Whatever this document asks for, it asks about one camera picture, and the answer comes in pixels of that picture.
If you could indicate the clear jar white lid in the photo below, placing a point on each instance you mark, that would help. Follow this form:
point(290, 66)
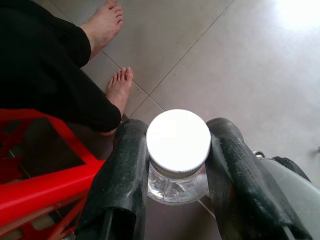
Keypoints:
point(178, 140)

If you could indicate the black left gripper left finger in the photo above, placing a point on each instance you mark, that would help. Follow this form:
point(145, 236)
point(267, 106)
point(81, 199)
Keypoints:
point(117, 180)

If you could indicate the person in black trousers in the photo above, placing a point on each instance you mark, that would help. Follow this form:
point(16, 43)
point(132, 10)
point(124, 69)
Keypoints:
point(37, 62)

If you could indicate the red plastic stool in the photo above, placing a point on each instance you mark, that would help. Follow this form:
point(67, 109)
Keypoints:
point(37, 185)

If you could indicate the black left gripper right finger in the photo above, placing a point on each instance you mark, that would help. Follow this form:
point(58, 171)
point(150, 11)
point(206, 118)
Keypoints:
point(237, 180)

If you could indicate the dark grey robot leg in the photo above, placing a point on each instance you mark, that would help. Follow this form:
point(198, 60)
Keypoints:
point(295, 192)

